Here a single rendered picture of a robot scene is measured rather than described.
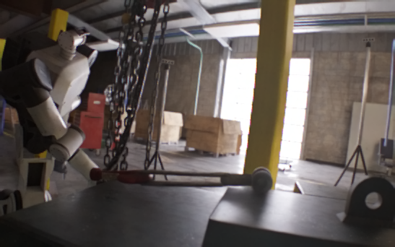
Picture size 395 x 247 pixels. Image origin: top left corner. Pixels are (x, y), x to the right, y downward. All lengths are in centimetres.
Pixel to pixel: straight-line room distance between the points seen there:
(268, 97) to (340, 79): 876
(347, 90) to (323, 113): 111
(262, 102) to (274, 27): 26
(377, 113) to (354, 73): 167
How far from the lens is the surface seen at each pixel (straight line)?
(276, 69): 87
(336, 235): 31
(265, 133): 86
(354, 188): 36
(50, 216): 35
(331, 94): 951
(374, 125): 871
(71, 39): 102
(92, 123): 525
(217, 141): 699
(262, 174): 40
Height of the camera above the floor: 98
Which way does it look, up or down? 2 degrees down
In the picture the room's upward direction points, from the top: 7 degrees clockwise
